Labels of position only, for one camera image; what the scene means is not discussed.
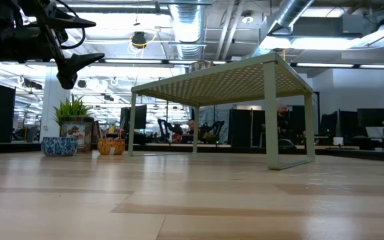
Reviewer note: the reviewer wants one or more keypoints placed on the person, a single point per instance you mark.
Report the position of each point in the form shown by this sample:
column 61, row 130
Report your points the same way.
column 190, row 126
column 283, row 120

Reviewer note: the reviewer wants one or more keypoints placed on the black distant robot arm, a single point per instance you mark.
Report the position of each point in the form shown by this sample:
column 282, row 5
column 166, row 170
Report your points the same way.
column 167, row 128
column 213, row 128

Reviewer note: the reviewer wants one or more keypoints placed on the light green cutting mat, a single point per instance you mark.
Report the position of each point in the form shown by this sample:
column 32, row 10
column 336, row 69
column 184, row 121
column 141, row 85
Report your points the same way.
column 232, row 83

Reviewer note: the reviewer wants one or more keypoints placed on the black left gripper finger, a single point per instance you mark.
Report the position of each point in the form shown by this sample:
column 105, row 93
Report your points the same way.
column 72, row 23
column 70, row 71

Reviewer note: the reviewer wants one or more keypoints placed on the silver ribbed ventilation duct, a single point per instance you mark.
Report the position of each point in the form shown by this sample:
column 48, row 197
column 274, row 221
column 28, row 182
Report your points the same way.
column 292, row 11
column 187, row 23

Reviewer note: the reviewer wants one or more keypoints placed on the black partition panel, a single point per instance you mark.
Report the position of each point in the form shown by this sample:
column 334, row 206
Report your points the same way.
column 245, row 128

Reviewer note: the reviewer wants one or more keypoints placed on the blue patterned bowl candle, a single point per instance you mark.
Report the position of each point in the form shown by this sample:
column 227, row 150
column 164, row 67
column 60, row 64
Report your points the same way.
column 58, row 146

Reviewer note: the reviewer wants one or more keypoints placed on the black office monitor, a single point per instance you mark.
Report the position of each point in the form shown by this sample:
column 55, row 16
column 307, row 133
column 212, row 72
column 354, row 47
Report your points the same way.
column 135, row 116
column 373, row 117
column 337, row 123

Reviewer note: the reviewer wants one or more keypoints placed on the silver lidded tin candle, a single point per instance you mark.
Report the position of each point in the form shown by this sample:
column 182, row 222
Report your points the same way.
column 200, row 66
column 77, row 135

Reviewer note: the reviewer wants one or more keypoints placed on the black aluminium rig frame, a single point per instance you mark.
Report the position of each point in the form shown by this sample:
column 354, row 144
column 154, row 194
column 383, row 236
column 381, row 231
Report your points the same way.
column 28, row 147

